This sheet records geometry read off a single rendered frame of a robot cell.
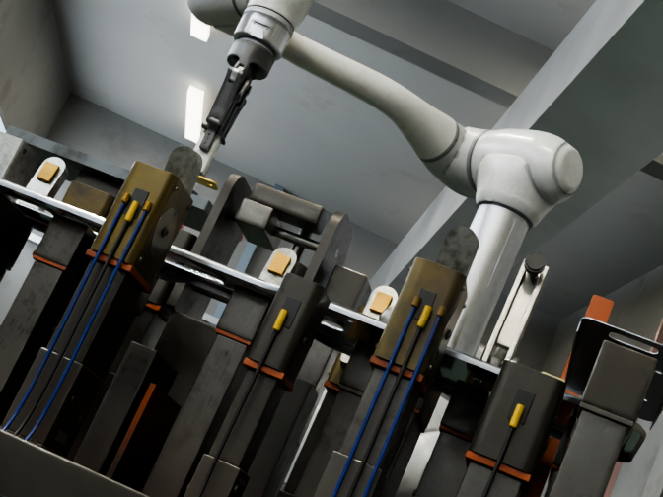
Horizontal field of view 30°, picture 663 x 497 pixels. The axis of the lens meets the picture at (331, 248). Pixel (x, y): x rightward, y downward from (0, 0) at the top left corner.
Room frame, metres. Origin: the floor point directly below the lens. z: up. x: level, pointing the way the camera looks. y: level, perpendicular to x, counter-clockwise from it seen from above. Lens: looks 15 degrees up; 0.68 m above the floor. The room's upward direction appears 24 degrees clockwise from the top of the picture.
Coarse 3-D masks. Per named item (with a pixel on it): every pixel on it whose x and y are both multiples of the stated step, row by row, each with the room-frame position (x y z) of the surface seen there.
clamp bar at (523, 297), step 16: (528, 256) 1.59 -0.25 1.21; (528, 272) 1.61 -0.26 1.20; (544, 272) 1.61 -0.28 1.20; (512, 288) 1.61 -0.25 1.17; (528, 288) 1.62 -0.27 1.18; (512, 304) 1.62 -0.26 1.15; (528, 304) 1.60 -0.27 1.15; (512, 320) 1.61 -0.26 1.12; (528, 320) 1.62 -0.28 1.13; (496, 336) 1.60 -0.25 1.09; (512, 336) 1.61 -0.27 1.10; (512, 352) 1.59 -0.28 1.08
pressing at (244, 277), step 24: (24, 192) 1.53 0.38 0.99; (48, 216) 1.64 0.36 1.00; (72, 216) 1.58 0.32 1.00; (96, 216) 1.50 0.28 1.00; (168, 264) 1.61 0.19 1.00; (192, 264) 1.55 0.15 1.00; (216, 264) 1.46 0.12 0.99; (216, 288) 1.60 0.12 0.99; (264, 288) 1.50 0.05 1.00; (336, 312) 1.45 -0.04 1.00; (336, 336) 1.58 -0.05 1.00; (360, 336) 1.52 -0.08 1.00; (456, 360) 1.42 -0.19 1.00; (480, 360) 1.35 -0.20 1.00; (480, 384) 1.48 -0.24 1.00; (576, 408) 1.39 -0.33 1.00; (552, 432) 1.54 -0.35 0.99; (624, 456) 1.51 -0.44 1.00
